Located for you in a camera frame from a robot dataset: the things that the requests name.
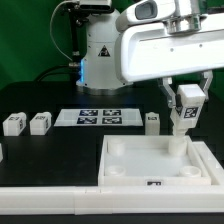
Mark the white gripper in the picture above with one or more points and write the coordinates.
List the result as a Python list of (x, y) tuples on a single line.
[(147, 52)]

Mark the white square table top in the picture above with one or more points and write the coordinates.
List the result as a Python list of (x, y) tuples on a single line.
[(140, 160)]

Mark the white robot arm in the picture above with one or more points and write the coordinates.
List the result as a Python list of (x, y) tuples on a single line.
[(102, 34)]

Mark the white L-shaped obstacle fence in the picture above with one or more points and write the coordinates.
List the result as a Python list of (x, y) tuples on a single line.
[(114, 200)]

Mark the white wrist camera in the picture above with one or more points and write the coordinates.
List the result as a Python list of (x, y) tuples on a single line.
[(145, 11)]

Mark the white marker base plate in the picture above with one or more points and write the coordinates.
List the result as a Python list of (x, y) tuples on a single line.
[(99, 117)]

